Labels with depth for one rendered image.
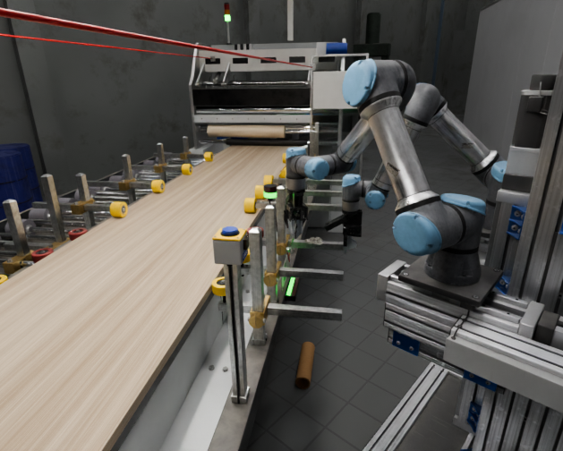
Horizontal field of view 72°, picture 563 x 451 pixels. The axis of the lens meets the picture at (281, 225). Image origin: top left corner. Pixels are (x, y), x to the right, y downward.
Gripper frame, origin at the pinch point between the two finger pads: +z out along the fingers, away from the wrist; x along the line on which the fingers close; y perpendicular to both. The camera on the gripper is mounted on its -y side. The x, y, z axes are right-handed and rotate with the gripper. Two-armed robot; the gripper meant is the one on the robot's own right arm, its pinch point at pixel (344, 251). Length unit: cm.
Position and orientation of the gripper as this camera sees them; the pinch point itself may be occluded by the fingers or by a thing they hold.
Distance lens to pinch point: 181.5
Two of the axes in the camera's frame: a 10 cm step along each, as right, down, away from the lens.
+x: 1.6, -3.6, 9.2
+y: 9.9, 0.3, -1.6
